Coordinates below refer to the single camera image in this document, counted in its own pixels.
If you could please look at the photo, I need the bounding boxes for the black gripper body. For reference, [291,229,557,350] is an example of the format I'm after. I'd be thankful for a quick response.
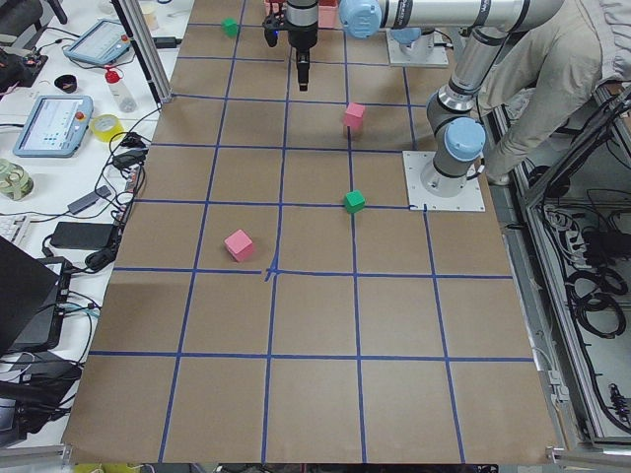
[286,0,316,64]

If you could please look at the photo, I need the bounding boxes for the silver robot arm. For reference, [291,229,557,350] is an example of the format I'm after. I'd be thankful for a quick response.
[338,1,562,196]
[390,28,435,55]

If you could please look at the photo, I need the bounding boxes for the pink plastic bin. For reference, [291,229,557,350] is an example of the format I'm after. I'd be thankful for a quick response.
[263,0,339,29]

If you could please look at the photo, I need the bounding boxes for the pink cube near base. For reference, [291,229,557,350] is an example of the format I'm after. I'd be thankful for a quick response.
[343,102,366,138]

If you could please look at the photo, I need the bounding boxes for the green cube near bin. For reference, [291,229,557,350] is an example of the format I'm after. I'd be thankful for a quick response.
[221,18,240,37]

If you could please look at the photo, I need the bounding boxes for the black power adapter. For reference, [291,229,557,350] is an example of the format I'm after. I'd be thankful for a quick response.
[50,222,117,250]
[152,36,181,49]

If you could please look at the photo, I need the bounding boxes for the green cube near base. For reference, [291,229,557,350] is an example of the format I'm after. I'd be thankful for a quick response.
[344,189,366,214]

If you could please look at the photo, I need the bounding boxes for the clear bottle red cap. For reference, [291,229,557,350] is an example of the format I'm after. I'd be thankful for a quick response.
[105,67,137,113]

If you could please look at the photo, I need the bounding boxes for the pink cube far side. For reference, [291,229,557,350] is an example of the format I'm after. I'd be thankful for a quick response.
[224,229,254,262]

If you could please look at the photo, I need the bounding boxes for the teach pendant tablet far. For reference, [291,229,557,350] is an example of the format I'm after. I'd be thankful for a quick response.
[64,19,130,66]

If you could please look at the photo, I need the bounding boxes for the teach pendant tablet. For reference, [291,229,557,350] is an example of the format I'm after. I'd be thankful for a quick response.
[13,95,94,158]
[64,19,130,66]

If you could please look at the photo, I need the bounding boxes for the yellow tape roll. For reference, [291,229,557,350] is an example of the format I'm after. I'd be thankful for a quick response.
[90,114,124,143]

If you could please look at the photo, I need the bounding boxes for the small black bowl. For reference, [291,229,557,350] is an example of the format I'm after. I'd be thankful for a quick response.
[53,74,78,94]

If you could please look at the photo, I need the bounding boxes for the person in beige clothes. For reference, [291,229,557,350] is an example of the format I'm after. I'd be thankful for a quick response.
[477,1,630,185]

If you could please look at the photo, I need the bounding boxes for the teach pendant tablet near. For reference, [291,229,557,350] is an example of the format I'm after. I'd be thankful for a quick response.
[13,95,94,158]

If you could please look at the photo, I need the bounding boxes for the black laptop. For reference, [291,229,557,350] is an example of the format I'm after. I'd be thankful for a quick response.
[1,238,70,355]

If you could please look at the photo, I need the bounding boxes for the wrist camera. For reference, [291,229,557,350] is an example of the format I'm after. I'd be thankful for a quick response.
[262,12,288,47]

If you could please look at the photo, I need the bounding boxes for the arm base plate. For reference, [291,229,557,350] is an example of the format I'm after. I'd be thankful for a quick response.
[402,151,485,212]
[386,30,449,68]

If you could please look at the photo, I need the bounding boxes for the aluminium frame post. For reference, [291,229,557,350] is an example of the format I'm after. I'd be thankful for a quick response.
[111,0,173,105]

